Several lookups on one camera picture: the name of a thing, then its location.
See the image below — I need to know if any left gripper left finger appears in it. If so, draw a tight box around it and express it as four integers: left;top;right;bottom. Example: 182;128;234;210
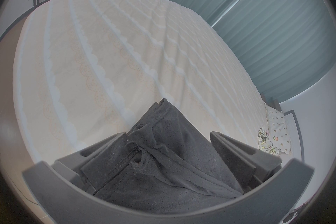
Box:
54;132;143;195

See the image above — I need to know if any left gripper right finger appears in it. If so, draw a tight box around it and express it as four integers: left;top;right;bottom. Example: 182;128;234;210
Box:
210;131;282;193

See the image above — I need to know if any black T-shirt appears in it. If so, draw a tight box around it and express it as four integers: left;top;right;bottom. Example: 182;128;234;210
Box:
93;98;244;206

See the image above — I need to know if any bed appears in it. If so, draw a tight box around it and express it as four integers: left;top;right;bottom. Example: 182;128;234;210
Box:
12;0;305;192

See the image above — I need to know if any white printed pyjama top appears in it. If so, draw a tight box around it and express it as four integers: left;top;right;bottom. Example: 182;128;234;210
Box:
257;127;282;156

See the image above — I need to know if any white printed pillow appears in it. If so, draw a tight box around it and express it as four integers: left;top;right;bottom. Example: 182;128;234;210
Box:
265;103;292;155

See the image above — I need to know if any grey bedside table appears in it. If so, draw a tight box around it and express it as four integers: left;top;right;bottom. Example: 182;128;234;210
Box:
262;96;281;110

